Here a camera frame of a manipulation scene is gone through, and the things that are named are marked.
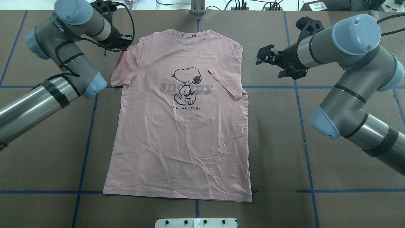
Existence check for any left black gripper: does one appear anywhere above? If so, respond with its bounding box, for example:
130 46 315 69
103 27 133 51

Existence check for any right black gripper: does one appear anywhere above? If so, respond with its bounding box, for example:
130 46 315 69
256 44 308 79

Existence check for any pink Snoopy t-shirt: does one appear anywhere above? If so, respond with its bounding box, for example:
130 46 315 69
103 29 252 202

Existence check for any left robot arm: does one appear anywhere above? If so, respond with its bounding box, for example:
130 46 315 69
0 0 134 150

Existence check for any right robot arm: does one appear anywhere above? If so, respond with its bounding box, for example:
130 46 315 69
256 14 405 175

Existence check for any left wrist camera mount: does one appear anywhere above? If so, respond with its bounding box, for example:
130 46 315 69
90 0 118 15

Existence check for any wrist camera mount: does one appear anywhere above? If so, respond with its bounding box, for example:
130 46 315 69
295 17 325 38
90 0 118 15

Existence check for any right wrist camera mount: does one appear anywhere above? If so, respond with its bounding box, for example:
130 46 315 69
295 17 325 38

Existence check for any aluminium frame post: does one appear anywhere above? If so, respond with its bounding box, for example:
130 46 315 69
190 0 206 15

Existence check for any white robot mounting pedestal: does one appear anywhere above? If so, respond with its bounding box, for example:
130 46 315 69
154 218 238 228

